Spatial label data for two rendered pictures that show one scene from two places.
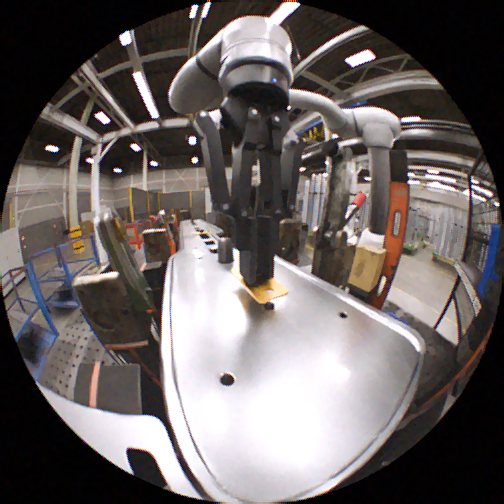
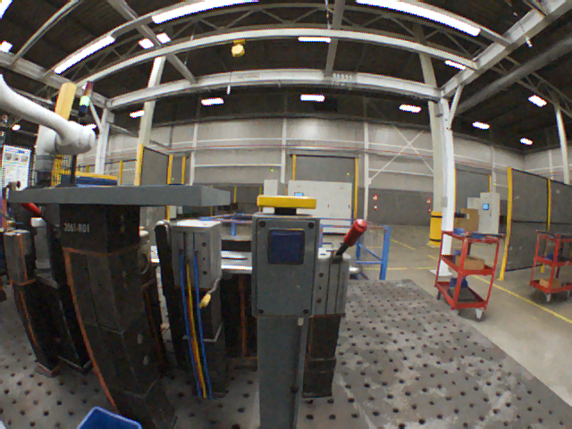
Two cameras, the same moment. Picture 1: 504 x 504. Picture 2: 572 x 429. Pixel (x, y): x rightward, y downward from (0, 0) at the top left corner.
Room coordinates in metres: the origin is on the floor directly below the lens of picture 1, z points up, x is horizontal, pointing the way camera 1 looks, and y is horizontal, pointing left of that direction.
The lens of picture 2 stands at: (1.26, -0.10, 1.15)
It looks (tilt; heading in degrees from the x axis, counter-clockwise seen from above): 3 degrees down; 113
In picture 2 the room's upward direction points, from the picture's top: 2 degrees clockwise
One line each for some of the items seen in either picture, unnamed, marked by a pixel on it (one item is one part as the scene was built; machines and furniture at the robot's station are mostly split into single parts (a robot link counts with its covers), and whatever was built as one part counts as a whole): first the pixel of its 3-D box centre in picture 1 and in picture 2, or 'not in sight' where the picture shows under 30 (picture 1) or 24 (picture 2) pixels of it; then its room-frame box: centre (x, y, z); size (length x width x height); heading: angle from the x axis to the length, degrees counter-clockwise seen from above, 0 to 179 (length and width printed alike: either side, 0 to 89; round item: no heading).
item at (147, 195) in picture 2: not in sight; (98, 196); (0.93, 0.01, 1.16); 0.37 x 0.14 x 0.02; 27
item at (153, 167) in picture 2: not in sight; (153, 208); (-2.15, 2.08, 1.00); 1.04 x 0.14 x 2.00; 109
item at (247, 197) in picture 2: not in sight; (247, 204); (-5.75, 10.52, 1.00); 4.54 x 0.14 x 2.00; 19
